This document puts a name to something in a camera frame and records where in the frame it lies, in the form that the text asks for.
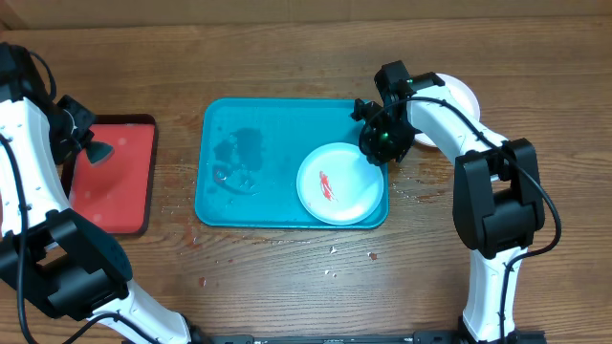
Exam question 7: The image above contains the orange green sponge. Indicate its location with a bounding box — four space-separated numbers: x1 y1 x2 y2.
85 141 114 165

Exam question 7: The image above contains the white plate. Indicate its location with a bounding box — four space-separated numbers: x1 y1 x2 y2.
415 73 481 148

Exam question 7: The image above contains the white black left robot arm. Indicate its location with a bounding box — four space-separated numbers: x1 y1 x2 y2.
1 42 208 343

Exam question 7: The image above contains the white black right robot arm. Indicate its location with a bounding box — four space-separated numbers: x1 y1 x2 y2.
351 61 561 344

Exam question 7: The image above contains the dark red water tray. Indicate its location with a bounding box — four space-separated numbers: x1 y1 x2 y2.
60 114 158 236

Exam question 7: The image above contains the blue plastic tray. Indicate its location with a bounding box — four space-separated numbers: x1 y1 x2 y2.
194 97 389 229

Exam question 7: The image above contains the light blue plate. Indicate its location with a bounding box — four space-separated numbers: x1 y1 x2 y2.
296 142 385 226

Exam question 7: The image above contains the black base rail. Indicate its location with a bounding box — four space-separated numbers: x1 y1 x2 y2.
121 330 547 344

